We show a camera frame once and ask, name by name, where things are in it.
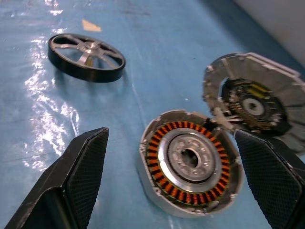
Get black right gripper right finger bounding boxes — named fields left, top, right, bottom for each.
left=234, top=129, right=305, bottom=229

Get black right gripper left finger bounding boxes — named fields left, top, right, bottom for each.
left=4, top=127, right=110, bottom=229

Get black spoked rotor ring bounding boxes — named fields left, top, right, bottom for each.
left=47, top=33, right=126, bottom=83

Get silver finned motor lid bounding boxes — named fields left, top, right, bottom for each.
left=202, top=52, right=305, bottom=156

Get silver motor housing copper windings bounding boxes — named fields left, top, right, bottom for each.
left=137, top=109, right=245, bottom=218

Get tan tape patch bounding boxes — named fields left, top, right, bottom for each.
left=81, top=19, right=102, bottom=32

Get white partition board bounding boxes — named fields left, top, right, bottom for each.
left=232, top=0, right=305, bottom=72

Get white motor wire bundle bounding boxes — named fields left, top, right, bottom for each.
left=209, top=107, right=241, bottom=131

